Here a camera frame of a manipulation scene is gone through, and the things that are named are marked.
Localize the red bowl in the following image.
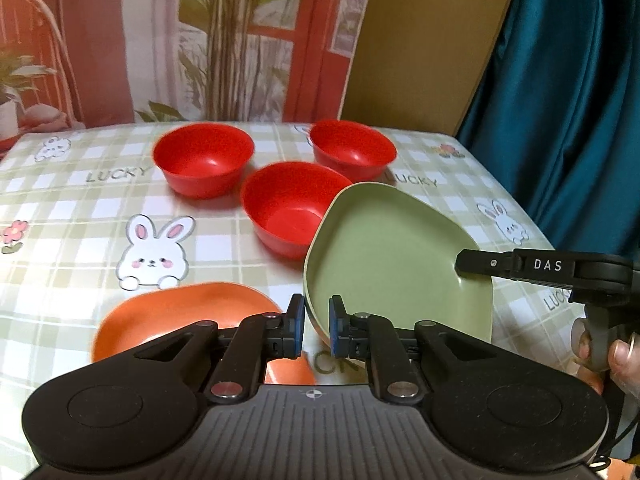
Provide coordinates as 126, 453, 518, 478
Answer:
152, 122, 255, 199
309, 119, 398, 183
240, 161, 355, 261

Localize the checked bunny print tablecloth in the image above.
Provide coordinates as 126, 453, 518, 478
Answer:
0, 120, 608, 431

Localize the person's right hand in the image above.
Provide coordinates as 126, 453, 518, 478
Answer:
575, 332, 640, 413

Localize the teal curtain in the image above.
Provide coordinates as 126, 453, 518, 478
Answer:
456, 0, 640, 261

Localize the green plate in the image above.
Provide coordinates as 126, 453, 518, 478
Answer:
303, 181, 495, 356

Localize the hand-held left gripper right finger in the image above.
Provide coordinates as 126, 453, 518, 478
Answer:
328, 295, 497, 405

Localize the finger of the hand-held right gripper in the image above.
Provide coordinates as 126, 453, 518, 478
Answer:
455, 248, 576, 287

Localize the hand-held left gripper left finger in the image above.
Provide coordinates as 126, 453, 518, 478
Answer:
132, 293, 306, 405

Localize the printed window scene backdrop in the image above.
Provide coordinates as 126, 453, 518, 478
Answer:
0, 0, 377, 142

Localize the orange plate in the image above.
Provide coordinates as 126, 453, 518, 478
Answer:
91, 282, 317, 386

